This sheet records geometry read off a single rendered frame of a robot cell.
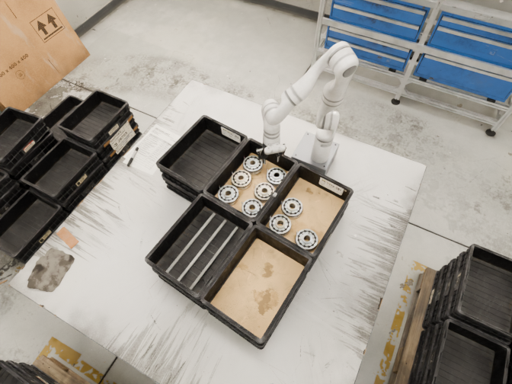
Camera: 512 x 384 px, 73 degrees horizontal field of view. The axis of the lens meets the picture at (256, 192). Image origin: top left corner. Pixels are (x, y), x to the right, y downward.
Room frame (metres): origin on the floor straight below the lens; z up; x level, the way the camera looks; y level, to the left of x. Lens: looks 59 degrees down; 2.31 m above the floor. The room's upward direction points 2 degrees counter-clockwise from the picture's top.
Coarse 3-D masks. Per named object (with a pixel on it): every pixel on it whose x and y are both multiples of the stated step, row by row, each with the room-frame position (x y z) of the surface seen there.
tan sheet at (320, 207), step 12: (300, 180) 0.96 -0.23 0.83; (300, 192) 0.88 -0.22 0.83; (312, 192) 0.88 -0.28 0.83; (324, 192) 0.88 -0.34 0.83; (312, 204) 0.81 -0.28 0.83; (324, 204) 0.81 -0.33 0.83; (336, 204) 0.81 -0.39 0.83; (300, 216) 0.75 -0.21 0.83; (312, 216) 0.75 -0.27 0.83; (324, 216) 0.74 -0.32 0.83; (300, 228) 0.69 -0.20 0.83; (312, 228) 0.69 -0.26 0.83; (324, 228) 0.68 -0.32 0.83; (312, 252) 0.56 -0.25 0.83
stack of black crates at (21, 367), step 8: (0, 360) 0.20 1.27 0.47; (8, 360) 0.21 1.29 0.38; (0, 368) 0.18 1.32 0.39; (8, 368) 0.17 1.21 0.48; (16, 368) 0.17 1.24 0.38; (24, 368) 0.18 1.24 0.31; (32, 368) 0.18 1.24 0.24; (0, 376) 0.14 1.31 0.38; (8, 376) 0.14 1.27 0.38; (16, 376) 0.13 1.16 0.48; (24, 376) 0.13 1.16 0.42; (32, 376) 0.13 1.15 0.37; (40, 376) 0.14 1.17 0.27; (48, 376) 0.15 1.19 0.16
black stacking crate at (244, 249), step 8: (256, 232) 0.65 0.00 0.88; (248, 240) 0.61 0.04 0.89; (264, 240) 0.62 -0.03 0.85; (272, 240) 0.60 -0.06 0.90; (240, 248) 0.56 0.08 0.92; (248, 248) 0.60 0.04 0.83; (280, 248) 0.57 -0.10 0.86; (288, 248) 0.55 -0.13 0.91; (240, 256) 0.55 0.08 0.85; (288, 256) 0.55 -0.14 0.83; (296, 256) 0.53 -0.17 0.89; (232, 264) 0.51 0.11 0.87; (304, 264) 0.50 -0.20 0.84; (224, 272) 0.46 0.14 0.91; (224, 280) 0.45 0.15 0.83; (216, 288) 0.41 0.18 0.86; (296, 288) 0.41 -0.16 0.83; (208, 296) 0.37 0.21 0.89; (224, 320) 0.29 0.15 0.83; (272, 328) 0.25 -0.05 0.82
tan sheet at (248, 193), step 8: (240, 168) 1.04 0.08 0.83; (264, 168) 1.04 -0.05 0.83; (256, 176) 0.99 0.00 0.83; (264, 176) 0.99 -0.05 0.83; (256, 184) 0.94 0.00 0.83; (240, 192) 0.90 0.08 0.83; (248, 192) 0.89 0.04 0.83; (264, 192) 0.89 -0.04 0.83; (240, 200) 0.85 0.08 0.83; (240, 208) 0.80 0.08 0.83
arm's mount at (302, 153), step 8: (304, 136) 1.26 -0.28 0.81; (312, 136) 1.26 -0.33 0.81; (304, 144) 1.21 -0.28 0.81; (312, 144) 1.21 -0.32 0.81; (336, 144) 1.20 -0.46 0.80; (296, 152) 1.15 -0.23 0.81; (304, 152) 1.15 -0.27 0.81; (336, 152) 1.18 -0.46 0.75; (296, 160) 1.11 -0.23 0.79; (304, 160) 1.10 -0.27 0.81; (312, 160) 1.10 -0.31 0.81; (328, 160) 1.09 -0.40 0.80; (312, 168) 1.07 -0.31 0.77; (320, 168) 1.05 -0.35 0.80; (328, 168) 1.09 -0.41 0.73
